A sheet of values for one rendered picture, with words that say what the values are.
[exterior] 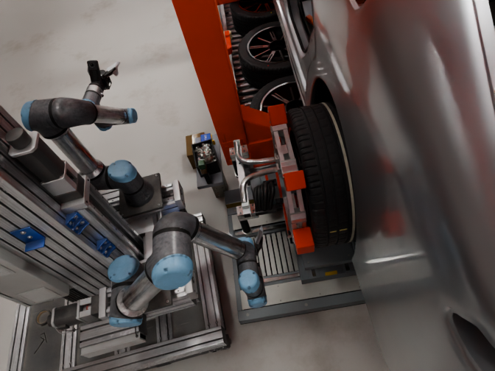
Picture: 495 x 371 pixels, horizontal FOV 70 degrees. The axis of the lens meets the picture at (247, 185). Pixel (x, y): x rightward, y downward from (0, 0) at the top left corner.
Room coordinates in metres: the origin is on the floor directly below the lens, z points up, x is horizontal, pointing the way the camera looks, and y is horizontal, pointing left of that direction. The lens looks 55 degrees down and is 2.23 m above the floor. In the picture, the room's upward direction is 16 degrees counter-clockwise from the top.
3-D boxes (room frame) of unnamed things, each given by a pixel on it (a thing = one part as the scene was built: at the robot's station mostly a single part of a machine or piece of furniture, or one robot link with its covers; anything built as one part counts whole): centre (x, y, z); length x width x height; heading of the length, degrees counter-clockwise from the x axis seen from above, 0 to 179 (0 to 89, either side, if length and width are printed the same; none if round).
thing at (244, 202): (0.85, -0.06, 1.03); 0.19 x 0.18 x 0.11; 84
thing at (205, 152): (1.52, 0.21, 0.51); 0.20 x 0.14 x 0.13; 1
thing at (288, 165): (0.94, -0.19, 0.85); 0.54 x 0.07 x 0.54; 174
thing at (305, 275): (0.92, -0.36, 0.13); 0.50 x 0.36 x 0.10; 174
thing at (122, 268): (0.63, 0.55, 0.98); 0.13 x 0.12 x 0.14; 176
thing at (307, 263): (0.92, -0.36, 0.32); 0.40 x 0.30 x 0.28; 174
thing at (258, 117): (1.44, -0.34, 0.69); 0.52 x 0.17 x 0.35; 84
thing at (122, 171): (1.14, 0.55, 0.98); 0.13 x 0.12 x 0.14; 75
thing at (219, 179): (1.56, 0.21, 0.44); 0.43 x 0.17 x 0.03; 174
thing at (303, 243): (0.63, -0.16, 0.85); 0.09 x 0.08 x 0.07; 174
